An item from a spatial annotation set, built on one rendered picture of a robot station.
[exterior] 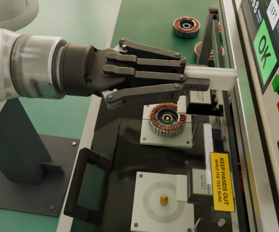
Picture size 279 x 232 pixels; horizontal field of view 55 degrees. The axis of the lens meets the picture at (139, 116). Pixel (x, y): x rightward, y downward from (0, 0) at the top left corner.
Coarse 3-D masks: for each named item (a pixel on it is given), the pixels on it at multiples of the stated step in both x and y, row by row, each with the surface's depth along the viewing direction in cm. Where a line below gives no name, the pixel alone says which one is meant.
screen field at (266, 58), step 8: (264, 24) 44; (264, 32) 43; (256, 40) 47; (264, 40) 43; (256, 48) 46; (264, 48) 43; (272, 48) 40; (264, 56) 43; (272, 56) 40; (264, 64) 42; (272, 64) 40; (264, 72) 42; (264, 80) 42
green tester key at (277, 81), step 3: (276, 75) 37; (276, 78) 37; (273, 81) 37; (276, 81) 36; (273, 84) 37; (276, 84) 36; (273, 87) 37; (276, 87) 36; (273, 90) 37; (276, 90) 37
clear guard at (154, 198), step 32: (128, 128) 46; (160, 128) 46; (192, 128) 46; (224, 128) 46; (128, 160) 43; (160, 160) 43; (192, 160) 43; (96, 192) 42; (128, 192) 40; (160, 192) 40; (192, 192) 40; (96, 224) 38; (128, 224) 37; (160, 224) 37; (192, 224) 37; (224, 224) 37
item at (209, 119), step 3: (207, 117) 81; (210, 117) 78; (213, 117) 78; (216, 117) 78; (207, 120) 80; (210, 120) 77; (213, 120) 77; (216, 120) 77; (210, 123) 77; (213, 123) 77; (216, 123) 76
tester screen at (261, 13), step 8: (248, 0) 53; (264, 0) 44; (264, 8) 44; (256, 16) 48; (264, 16) 44; (248, 24) 52; (256, 24) 47; (256, 32) 47; (272, 32) 40; (272, 40) 40; (256, 56) 46
